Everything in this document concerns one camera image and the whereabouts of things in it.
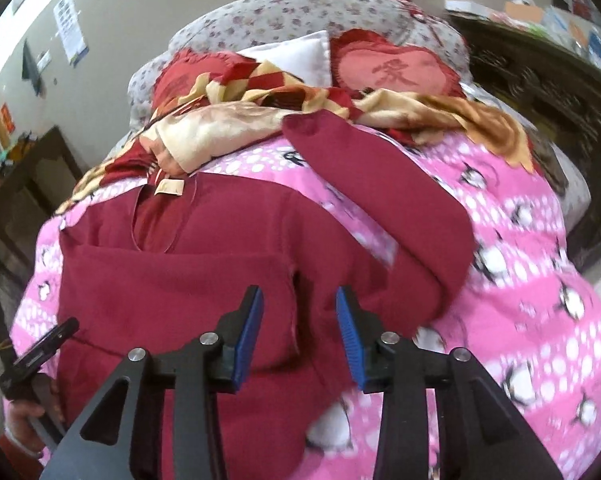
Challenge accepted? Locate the white blue wall poster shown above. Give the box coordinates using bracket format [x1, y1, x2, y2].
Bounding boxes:
[53, 0, 89, 64]

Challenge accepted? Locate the white pillow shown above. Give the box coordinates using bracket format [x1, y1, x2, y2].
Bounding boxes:
[238, 30, 334, 86]

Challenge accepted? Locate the dark carved wooden cabinet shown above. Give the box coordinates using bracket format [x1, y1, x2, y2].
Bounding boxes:
[447, 12, 601, 266]

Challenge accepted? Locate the red fringed pillow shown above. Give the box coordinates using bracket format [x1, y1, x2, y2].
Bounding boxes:
[153, 49, 257, 111]

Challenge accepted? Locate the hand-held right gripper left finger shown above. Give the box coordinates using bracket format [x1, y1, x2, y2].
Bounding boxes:
[43, 286, 265, 480]

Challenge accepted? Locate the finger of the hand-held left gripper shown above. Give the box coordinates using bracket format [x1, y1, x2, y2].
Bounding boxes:
[0, 317, 80, 395]

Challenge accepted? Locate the dark wooden side table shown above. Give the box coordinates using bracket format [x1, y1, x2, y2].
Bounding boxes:
[0, 126, 90, 263]

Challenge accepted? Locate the dark red long-sleeved shirt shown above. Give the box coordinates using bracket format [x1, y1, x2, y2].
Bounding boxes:
[55, 112, 477, 480]

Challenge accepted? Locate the grey fuzzy cloth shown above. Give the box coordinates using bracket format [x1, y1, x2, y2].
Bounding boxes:
[527, 132, 592, 233]

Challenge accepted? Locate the black wall hanging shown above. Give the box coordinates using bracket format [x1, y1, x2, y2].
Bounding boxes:
[22, 39, 49, 97]

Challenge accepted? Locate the red tassel ornament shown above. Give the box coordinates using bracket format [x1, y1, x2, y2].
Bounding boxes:
[389, 0, 447, 27]

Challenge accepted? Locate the pile of colourful packets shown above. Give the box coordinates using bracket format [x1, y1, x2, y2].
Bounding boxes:
[444, 0, 601, 72]

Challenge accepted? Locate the red gold checkered blanket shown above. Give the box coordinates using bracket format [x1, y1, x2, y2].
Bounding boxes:
[55, 57, 540, 217]

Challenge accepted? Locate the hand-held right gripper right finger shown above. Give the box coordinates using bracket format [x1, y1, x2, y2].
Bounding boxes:
[335, 286, 564, 480]

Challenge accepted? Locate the red heart-shaped pillow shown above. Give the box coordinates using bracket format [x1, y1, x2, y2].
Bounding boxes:
[329, 29, 467, 100]

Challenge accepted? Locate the person's left hand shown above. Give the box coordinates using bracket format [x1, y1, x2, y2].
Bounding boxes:
[3, 377, 65, 460]

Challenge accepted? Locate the pink penguin print blanket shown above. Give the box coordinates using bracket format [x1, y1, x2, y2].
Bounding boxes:
[3, 130, 601, 480]

